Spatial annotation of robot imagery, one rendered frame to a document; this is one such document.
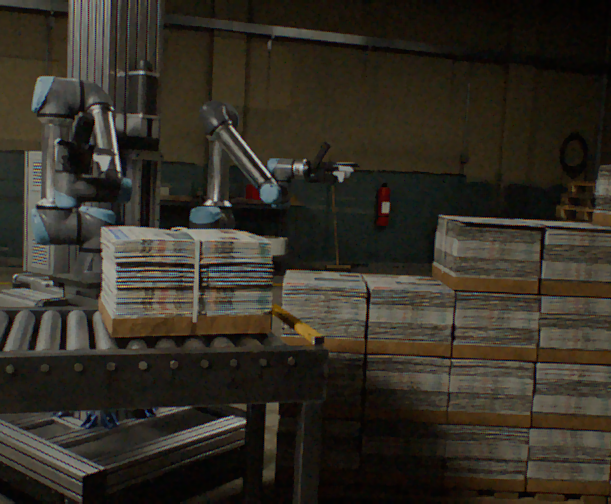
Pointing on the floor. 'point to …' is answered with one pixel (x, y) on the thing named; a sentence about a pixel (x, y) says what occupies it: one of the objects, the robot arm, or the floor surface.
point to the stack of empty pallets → (578, 203)
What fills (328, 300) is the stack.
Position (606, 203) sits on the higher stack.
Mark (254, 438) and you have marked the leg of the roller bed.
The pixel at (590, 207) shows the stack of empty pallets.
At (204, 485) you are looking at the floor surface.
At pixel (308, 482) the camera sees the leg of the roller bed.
